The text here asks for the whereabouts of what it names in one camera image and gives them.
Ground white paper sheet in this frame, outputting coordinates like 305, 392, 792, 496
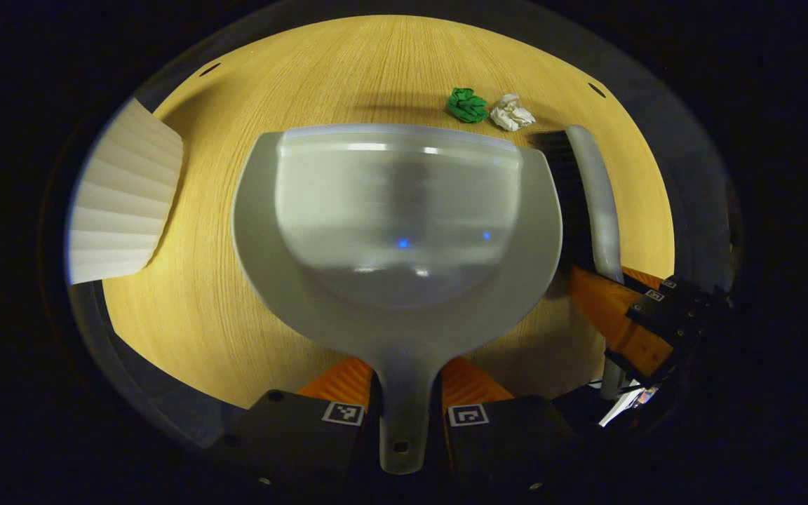
597, 384, 659, 429

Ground white paper ball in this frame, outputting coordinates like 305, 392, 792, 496
489, 93, 537, 133

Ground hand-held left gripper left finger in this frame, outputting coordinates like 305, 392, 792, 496
211, 356, 377, 492

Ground white plastic dustpan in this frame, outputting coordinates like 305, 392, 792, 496
231, 124, 564, 476

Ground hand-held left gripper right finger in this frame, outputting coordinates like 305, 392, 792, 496
440, 356, 587, 495

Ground green paper ball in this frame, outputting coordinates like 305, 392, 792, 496
445, 87, 490, 124

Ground white ribbed garbage bin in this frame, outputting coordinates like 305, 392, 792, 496
66, 97, 185, 285

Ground small grey broom black bristles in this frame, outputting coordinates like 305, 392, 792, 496
529, 124, 628, 402

